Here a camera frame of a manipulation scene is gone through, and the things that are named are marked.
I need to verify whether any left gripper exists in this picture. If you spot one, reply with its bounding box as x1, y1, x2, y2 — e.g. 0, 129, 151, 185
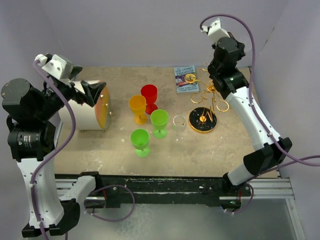
35, 65, 105, 119

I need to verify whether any gold wine glass rack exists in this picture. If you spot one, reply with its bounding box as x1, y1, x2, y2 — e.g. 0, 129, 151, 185
188, 77, 230, 134

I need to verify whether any clear wine glass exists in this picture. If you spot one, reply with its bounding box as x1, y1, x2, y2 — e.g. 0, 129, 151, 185
171, 115, 187, 143
238, 35, 252, 53

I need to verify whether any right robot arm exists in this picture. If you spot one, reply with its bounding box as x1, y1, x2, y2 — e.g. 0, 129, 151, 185
207, 36, 292, 196

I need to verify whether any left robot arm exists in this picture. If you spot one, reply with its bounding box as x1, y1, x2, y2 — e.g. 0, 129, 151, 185
1, 73, 106, 238

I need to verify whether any clear wine glass standing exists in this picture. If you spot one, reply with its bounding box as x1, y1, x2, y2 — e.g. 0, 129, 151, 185
171, 115, 187, 143

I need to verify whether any white cylinder with orange lid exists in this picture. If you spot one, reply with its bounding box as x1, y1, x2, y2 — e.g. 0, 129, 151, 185
58, 81, 112, 131

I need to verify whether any treehouse paperback book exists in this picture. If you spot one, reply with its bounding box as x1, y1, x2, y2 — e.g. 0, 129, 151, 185
174, 65, 200, 94

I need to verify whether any orange plastic goblet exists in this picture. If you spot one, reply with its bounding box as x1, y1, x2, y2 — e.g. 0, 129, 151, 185
128, 95, 147, 125

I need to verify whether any red plastic goblet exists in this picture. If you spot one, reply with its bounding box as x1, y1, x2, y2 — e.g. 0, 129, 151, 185
140, 84, 158, 115

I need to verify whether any green goblet front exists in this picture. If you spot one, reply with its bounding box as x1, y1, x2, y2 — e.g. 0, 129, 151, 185
130, 128, 150, 158

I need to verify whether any green goblet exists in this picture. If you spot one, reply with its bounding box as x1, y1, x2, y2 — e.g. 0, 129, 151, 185
150, 109, 169, 139
130, 128, 150, 158

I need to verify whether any green goblet rear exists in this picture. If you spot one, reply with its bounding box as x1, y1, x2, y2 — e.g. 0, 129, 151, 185
150, 109, 169, 139

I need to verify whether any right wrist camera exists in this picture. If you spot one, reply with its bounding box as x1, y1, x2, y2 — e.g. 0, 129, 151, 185
200, 17, 231, 44

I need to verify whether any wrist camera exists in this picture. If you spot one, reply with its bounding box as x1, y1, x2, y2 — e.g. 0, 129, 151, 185
200, 17, 231, 44
34, 53, 74, 81

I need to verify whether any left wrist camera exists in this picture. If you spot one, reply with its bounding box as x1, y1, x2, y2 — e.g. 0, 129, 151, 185
34, 53, 74, 81

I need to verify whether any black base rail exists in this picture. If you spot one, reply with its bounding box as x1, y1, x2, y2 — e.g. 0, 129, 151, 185
53, 171, 252, 210

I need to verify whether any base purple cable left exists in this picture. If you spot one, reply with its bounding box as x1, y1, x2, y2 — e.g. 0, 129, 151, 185
83, 184, 137, 223

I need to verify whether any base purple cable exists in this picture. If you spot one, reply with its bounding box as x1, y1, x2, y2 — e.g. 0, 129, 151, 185
83, 184, 137, 223
223, 184, 256, 216

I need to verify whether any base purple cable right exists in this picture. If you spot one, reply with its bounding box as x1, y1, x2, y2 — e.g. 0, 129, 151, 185
223, 184, 256, 216

